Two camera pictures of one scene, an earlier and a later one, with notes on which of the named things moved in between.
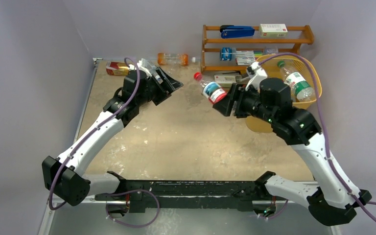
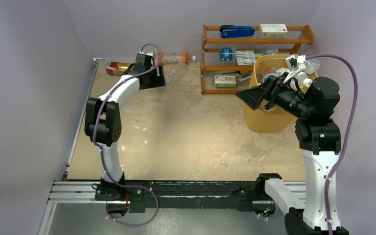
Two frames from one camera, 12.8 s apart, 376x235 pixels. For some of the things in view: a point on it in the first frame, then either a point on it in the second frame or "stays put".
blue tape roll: (227, 54) stays put
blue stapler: (233, 31) stays put
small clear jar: (272, 50) stays put
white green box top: (274, 30) stays put
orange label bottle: (170, 58) stays put
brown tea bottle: (117, 68) stays put
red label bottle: (212, 91) -> (270, 70)
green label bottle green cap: (300, 88) -> (312, 65)
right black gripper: (235, 103) -> (270, 97)
